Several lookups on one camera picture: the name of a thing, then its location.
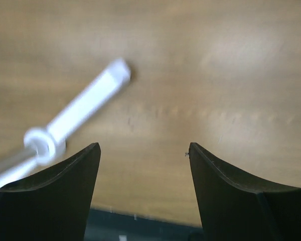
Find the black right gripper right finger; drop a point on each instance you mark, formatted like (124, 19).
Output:
(236, 205)

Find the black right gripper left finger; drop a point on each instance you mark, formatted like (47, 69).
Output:
(52, 204)

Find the silver white clothes rack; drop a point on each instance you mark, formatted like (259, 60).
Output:
(42, 146)

